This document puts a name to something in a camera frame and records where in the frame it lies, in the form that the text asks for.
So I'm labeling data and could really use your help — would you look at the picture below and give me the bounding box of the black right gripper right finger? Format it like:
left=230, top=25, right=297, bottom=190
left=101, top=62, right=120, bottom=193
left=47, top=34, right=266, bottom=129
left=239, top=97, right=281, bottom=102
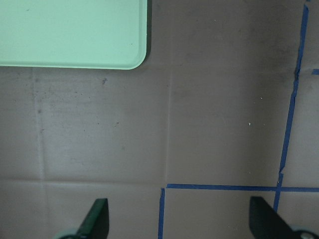
left=249, top=196, right=299, bottom=239

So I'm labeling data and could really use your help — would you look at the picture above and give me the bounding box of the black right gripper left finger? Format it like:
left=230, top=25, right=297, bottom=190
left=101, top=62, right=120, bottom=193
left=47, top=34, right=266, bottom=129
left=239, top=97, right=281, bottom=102
left=76, top=198, right=110, bottom=239

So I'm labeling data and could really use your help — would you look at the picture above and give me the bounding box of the brown paper table cover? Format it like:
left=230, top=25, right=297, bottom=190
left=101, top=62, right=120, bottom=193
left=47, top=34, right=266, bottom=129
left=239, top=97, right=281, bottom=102
left=0, top=0, right=319, bottom=239

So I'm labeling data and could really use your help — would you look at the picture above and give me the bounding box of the light green plastic tray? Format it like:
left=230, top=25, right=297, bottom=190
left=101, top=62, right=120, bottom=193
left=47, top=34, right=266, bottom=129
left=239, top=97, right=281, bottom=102
left=0, top=0, right=150, bottom=70

